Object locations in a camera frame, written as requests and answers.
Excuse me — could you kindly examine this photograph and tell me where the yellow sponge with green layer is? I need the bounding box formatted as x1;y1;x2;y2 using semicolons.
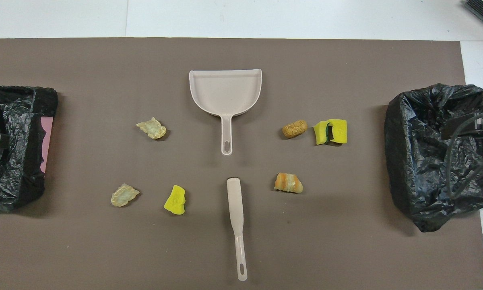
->
313;119;348;146

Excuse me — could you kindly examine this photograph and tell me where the pale cream trash piece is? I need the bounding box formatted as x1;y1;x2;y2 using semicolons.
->
111;183;140;207

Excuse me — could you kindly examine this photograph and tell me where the tan striped trash piece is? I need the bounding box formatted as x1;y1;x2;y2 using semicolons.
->
136;117;167;140

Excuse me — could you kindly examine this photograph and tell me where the brown cracked bread roll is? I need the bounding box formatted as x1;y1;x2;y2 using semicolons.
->
282;119;308;139

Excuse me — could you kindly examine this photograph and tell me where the orange striped croissant piece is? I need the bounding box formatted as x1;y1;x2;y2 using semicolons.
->
274;172;304;194

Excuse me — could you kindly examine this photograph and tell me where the yellow sponge chunk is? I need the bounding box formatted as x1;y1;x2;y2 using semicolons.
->
163;184;187;215

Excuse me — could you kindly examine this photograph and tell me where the beige plastic dustpan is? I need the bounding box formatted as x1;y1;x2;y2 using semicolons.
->
189;68;263;156

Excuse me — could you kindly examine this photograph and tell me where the beige brush with black bristles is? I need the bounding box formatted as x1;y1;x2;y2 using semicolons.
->
226;177;248;282

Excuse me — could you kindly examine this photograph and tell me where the pink bin with black bag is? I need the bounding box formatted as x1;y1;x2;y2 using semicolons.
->
0;85;59;213

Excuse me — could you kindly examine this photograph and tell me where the bin lined with black bag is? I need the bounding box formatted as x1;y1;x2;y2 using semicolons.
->
384;83;483;233

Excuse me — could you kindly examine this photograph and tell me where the brown table mat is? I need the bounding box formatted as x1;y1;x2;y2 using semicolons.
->
0;37;483;290

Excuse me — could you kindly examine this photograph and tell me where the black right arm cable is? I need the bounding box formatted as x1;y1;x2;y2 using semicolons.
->
444;111;483;200

